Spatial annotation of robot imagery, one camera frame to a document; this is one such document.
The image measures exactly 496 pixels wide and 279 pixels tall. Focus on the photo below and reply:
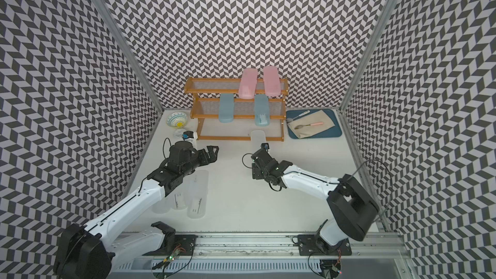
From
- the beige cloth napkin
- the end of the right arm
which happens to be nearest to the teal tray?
the beige cloth napkin

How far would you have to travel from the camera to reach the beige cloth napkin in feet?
3.50

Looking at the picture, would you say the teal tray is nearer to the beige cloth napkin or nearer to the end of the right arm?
the beige cloth napkin
